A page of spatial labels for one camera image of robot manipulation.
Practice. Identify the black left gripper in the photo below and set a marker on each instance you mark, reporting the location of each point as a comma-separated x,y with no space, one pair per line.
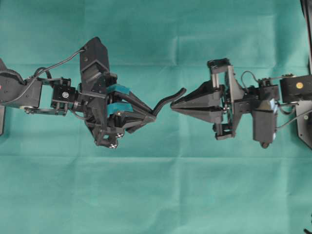
105,114

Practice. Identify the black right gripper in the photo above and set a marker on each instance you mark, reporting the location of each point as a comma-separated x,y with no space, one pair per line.
201,102

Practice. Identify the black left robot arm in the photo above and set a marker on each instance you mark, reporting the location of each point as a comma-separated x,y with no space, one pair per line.
41,94

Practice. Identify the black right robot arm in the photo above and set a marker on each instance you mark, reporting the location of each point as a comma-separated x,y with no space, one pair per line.
292,95

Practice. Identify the green table cloth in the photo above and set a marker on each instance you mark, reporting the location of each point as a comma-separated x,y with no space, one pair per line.
171,176

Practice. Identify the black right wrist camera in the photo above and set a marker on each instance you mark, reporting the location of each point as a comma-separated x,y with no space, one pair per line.
264,122

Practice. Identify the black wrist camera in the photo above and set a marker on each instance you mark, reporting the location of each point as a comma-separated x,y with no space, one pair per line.
94,66
264,122

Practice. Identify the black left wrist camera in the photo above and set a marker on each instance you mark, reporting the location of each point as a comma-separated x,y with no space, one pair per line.
94,66

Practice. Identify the black aluminium frame rail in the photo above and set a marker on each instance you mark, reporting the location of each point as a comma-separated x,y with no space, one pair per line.
306,6

